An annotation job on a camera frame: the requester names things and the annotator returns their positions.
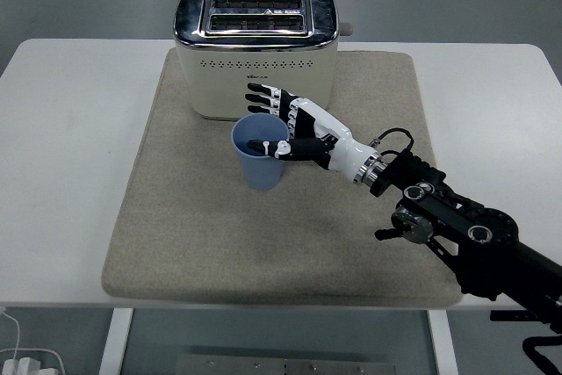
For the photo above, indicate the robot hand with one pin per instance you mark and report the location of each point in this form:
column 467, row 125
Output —
column 338, row 146

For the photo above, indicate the blue plastic cup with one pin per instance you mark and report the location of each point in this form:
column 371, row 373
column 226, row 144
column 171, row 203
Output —
column 261, row 173

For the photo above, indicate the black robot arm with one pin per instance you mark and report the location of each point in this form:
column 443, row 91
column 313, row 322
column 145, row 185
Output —
column 483, row 239

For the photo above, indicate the white and chrome toaster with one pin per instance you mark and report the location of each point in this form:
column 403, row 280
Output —
column 219, row 85

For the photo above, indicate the beige fabric mat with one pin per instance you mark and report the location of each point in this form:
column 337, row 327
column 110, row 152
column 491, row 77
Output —
column 219, row 239

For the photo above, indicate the white table leg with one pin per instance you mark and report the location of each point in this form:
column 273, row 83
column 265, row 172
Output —
column 443, row 344
column 115, row 340

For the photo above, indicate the grey metal plate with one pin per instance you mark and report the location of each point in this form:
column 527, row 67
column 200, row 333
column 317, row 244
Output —
column 285, row 365

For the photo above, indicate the black table control panel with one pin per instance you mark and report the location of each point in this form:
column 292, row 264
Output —
column 505, row 316

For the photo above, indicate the white power strip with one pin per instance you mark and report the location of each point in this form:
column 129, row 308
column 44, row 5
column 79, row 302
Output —
column 55, row 359

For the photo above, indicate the white plug adapter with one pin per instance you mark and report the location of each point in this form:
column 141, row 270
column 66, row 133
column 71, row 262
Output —
column 24, row 366

